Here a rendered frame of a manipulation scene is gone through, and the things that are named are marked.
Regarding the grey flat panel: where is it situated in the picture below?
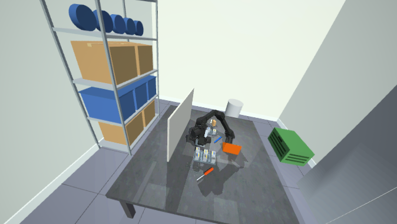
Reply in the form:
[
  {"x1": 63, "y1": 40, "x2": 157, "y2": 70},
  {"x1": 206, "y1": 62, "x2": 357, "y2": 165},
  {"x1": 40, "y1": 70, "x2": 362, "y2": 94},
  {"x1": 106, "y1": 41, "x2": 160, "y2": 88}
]
[{"x1": 167, "y1": 87, "x2": 194, "y2": 162}]

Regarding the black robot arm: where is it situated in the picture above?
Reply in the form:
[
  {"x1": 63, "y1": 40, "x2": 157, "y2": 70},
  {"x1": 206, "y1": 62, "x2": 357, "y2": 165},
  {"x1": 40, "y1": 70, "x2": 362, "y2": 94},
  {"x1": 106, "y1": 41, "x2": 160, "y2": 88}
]
[{"x1": 191, "y1": 110, "x2": 235, "y2": 146}]

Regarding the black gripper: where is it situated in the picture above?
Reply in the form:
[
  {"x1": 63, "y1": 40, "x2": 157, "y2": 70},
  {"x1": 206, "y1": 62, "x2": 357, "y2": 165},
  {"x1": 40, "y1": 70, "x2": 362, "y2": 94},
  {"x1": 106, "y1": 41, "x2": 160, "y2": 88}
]
[{"x1": 189, "y1": 134, "x2": 211, "y2": 145}]

